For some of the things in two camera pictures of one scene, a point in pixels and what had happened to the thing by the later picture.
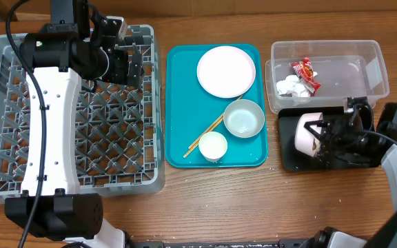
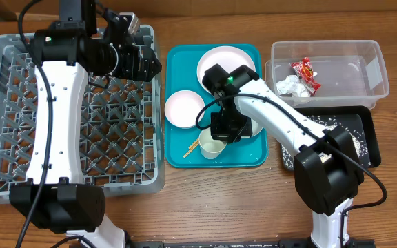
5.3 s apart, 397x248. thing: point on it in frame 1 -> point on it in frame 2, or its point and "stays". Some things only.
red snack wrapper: [304, 71] stays
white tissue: [291, 85] stays
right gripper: [332, 138] -> [227, 134]
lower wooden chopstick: [207, 131] stays
